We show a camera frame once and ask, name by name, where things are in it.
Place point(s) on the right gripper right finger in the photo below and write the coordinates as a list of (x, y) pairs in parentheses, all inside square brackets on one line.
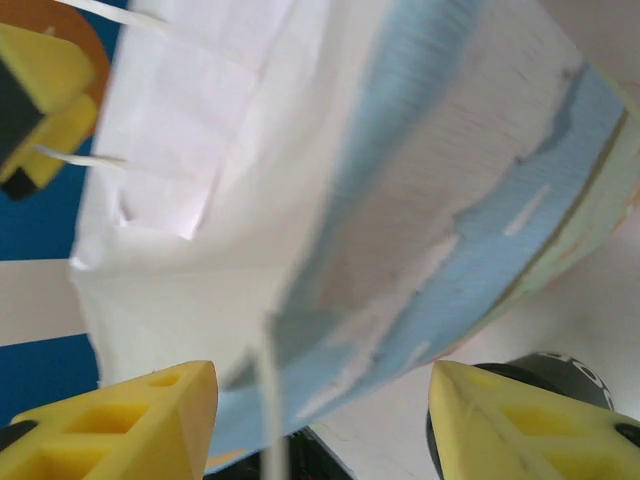
[(525, 440)]

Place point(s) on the printed paper gift bag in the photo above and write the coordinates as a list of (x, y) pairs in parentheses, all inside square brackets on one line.
[(350, 150)]

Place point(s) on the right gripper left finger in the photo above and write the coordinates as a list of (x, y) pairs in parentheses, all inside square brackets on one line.
[(110, 430)]

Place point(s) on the black paper coffee cup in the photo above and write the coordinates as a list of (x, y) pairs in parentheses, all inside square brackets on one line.
[(560, 372)]

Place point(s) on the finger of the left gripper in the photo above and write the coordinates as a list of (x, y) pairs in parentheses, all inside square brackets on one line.
[(60, 135), (50, 65)]

